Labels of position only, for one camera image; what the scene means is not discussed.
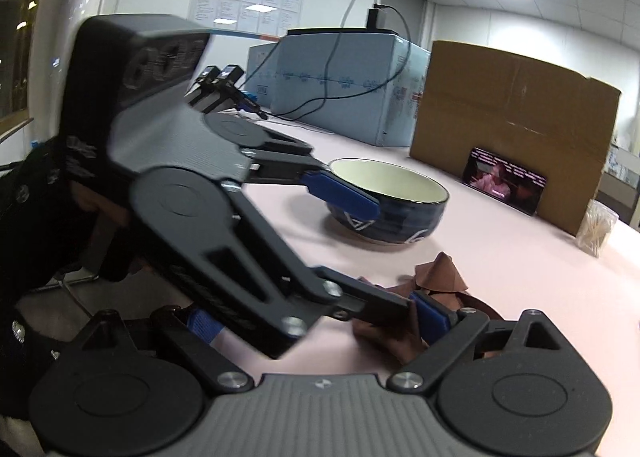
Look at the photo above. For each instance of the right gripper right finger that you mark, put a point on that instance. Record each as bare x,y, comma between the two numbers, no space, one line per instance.
451,337

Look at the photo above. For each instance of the clear cotton swab jar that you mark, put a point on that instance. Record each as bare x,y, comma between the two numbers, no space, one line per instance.
596,226

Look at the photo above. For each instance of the white floor air conditioner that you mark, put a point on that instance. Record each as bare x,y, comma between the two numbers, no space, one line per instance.
70,17

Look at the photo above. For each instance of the smartphone playing video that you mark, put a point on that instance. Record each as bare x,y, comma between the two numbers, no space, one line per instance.
503,180

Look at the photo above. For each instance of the black clamp tool pile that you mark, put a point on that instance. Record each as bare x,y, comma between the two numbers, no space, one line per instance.
215,90

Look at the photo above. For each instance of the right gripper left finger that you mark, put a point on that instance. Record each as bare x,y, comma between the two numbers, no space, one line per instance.
184,336

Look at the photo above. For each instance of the large brown cardboard box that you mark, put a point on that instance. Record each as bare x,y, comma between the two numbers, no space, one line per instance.
543,117

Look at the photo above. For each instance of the brown cleaning cloth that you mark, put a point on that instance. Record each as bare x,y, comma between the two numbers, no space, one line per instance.
436,292

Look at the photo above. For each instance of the dark blue ceramic bowl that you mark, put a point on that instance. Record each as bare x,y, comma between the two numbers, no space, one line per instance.
411,205

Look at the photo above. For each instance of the light blue printed carton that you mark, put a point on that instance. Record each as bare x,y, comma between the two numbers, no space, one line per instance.
363,85

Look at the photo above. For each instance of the black power adapter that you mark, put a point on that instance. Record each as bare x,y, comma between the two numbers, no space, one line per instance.
376,19

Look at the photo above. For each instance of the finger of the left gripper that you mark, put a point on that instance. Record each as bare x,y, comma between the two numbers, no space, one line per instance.
320,182
369,303

